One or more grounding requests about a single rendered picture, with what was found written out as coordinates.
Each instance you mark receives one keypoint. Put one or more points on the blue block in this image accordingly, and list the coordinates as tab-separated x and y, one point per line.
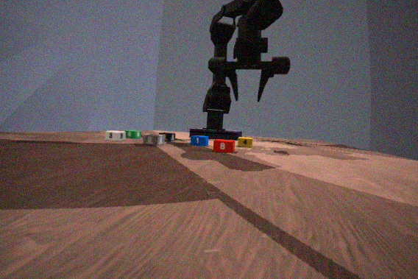
198	140

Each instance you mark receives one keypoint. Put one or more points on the green block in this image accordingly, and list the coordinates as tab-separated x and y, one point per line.
133	134

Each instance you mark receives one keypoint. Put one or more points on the yellow block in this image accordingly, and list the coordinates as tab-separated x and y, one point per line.
245	142

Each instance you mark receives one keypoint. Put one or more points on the red block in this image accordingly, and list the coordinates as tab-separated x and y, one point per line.
227	146

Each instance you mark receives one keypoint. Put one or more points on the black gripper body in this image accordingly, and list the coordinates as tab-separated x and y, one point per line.
281	65

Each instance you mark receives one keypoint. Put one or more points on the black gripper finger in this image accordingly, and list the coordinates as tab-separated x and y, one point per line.
233	79
265	75

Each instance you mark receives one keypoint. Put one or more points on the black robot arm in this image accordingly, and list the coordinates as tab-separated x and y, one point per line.
256	15

